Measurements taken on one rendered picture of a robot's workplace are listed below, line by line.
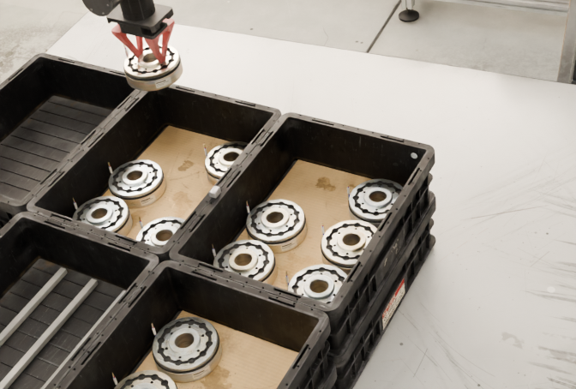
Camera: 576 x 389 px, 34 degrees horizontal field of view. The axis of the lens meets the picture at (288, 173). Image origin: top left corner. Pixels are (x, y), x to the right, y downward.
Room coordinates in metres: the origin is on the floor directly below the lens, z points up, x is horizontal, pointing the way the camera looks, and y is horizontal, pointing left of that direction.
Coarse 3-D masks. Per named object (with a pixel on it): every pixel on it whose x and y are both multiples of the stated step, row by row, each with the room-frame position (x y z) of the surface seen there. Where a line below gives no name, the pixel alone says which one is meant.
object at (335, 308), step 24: (312, 120) 1.33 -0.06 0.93; (264, 144) 1.28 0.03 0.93; (408, 144) 1.22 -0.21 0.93; (240, 168) 1.23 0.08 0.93; (408, 192) 1.10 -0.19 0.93; (384, 240) 1.02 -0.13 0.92; (192, 264) 1.02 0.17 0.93; (360, 264) 0.96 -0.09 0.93; (264, 288) 0.94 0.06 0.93; (336, 312) 0.88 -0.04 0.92
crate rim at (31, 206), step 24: (144, 96) 1.49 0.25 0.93; (216, 96) 1.45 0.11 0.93; (120, 120) 1.42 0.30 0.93; (96, 144) 1.36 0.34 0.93; (72, 168) 1.30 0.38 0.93; (48, 192) 1.25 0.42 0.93; (48, 216) 1.18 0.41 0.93; (192, 216) 1.13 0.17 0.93; (120, 240) 1.10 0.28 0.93; (168, 240) 1.08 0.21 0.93
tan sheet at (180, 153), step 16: (176, 128) 1.50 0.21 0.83; (160, 144) 1.46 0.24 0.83; (176, 144) 1.45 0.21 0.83; (192, 144) 1.44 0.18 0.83; (208, 144) 1.43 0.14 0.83; (160, 160) 1.41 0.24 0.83; (176, 160) 1.40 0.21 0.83; (192, 160) 1.39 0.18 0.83; (176, 176) 1.35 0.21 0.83; (192, 176) 1.35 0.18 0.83; (176, 192) 1.31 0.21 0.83; (192, 192) 1.30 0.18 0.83; (144, 208) 1.28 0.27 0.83; (160, 208) 1.27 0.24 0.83; (176, 208) 1.26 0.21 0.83; (192, 208) 1.26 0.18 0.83; (144, 224) 1.23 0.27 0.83
